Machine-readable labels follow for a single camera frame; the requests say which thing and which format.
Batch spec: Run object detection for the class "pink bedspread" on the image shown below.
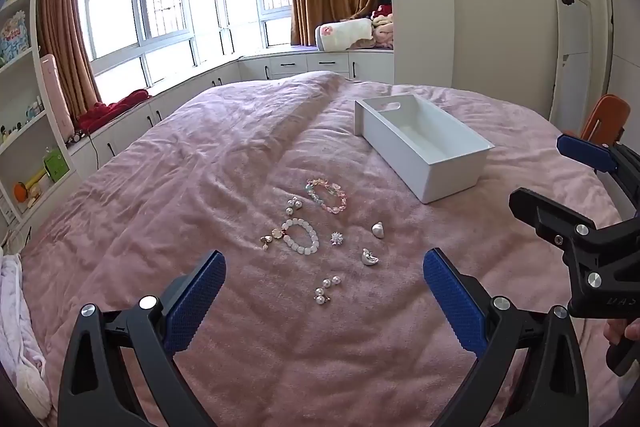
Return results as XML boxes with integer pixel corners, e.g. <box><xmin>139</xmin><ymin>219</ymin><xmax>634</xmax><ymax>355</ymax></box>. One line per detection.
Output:
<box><xmin>20</xmin><ymin>71</ymin><xmax>623</xmax><ymax>427</ymax></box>

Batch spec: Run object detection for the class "colourful bead bracelet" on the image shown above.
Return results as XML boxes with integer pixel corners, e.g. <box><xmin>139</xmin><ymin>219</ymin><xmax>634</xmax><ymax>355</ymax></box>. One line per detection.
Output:
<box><xmin>305</xmin><ymin>178</ymin><xmax>348</xmax><ymax>214</ymax></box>

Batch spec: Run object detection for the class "orange chair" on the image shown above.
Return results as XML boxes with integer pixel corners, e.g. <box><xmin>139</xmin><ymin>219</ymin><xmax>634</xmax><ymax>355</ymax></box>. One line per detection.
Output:
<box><xmin>580</xmin><ymin>94</ymin><xmax>632</xmax><ymax>142</ymax></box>

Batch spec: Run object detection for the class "white window seat cabinet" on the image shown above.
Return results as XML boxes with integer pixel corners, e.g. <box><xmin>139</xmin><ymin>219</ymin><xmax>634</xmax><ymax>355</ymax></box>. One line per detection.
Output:
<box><xmin>65</xmin><ymin>47</ymin><xmax>396</xmax><ymax>178</ymax></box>

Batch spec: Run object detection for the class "person's right hand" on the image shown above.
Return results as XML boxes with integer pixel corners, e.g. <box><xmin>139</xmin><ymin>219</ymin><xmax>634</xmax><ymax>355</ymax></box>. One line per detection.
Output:
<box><xmin>602</xmin><ymin>318</ymin><xmax>640</xmax><ymax>355</ymax></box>

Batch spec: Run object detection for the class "white door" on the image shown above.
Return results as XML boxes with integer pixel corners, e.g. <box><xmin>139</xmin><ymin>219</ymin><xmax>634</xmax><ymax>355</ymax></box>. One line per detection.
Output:
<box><xmin>549</xmin><ymin>0</ymin><xmax>593</xmax><ymax>122</ymax></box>

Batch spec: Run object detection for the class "pale pink fluffy towel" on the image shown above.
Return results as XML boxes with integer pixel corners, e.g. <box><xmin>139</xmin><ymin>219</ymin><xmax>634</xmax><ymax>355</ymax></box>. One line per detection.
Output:
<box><xmin>0</xmin><ymin>252</ymin><xmax>53</xmax><ymax>420</ymax></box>

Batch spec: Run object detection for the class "colourful toy sign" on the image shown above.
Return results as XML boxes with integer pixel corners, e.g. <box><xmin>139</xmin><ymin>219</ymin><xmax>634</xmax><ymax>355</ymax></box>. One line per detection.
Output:
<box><xmin>0</xmin><ymin>12</ymin><xmax>32</xmax><ymax>62</ymax></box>

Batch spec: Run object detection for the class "pink folded blanket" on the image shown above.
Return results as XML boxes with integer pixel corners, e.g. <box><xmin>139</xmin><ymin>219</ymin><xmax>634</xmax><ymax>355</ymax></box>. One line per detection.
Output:
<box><xmin>372</xmin><ymin>14</ymin><xmax>395</xmax><ymax>50</ymax></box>

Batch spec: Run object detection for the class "green toy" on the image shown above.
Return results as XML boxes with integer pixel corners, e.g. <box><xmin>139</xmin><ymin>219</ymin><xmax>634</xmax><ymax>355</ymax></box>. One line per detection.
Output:
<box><xmin>44</xmin><ymin>149</ymin><xmax>71</xmax><ymax>182</ymax></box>

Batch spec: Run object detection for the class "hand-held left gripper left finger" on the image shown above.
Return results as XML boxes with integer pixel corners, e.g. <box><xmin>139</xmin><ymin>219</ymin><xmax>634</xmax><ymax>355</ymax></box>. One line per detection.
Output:
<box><xmin>57</xmin><ymin>249</ymin><xmax>227</xmax><ymax>427</ymax></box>

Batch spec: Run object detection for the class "gold earring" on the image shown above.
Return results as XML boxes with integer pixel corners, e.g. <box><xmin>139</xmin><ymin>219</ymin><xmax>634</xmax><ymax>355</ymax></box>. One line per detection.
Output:
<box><xmin>259</xmin><ymin>227</ymin><xmax>286</xmax><ymax>252</ymax></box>

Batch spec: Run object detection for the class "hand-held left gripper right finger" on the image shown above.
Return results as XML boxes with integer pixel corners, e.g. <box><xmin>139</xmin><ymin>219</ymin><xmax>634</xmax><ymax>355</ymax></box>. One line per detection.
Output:
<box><xmin>422</xmin><ymin>248</ymin><xmax>591</xmax><ymax>427</ymax></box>

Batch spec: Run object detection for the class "white plastic storage box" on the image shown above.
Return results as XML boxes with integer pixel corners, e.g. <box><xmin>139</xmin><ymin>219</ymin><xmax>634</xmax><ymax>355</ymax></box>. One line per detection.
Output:
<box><xmin>354</xmin><ymin>93</ymin><xmax>496</xmax><ymax>204</ymax></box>

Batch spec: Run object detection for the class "red cloth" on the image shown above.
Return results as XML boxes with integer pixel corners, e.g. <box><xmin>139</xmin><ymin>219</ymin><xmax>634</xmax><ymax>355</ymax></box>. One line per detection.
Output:
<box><xmin>76</xmin><ymin>89</ymin><xmax>151</xmax><ymax>132</ymax></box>

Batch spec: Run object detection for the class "white wall shelf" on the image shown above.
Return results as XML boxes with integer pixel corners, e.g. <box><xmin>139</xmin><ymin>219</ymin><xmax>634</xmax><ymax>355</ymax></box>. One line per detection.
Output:
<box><xmin>0</xmin><ymin>0</ymin><xmax>78</xmax><ymax>228</ymax></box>

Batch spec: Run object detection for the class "orange and yellow toy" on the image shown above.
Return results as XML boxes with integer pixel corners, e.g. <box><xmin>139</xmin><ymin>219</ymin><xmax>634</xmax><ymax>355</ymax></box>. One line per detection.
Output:
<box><xmin>12</xmin><ymin>172</ymin><xmax>48</xmax><ymax>208</ymax></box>

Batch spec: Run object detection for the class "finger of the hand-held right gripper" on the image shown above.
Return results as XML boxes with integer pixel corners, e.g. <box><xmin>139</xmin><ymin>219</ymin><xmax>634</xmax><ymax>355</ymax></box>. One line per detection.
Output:
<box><xmin>509</xmin><ymin>188</ymin><xmax>640</xmax><ymax>303</ymax></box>
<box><xmin>556</xmin><ymin>133</ymin><xmax>640</xmax><ymax>218</ymax></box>

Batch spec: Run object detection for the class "white bead bracelet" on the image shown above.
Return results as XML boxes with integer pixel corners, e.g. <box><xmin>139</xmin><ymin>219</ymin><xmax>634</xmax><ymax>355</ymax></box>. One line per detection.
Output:
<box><xmin>281</xmin><ymin>217</ymin><xmax>319</xmax><ymax>255</ymax></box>

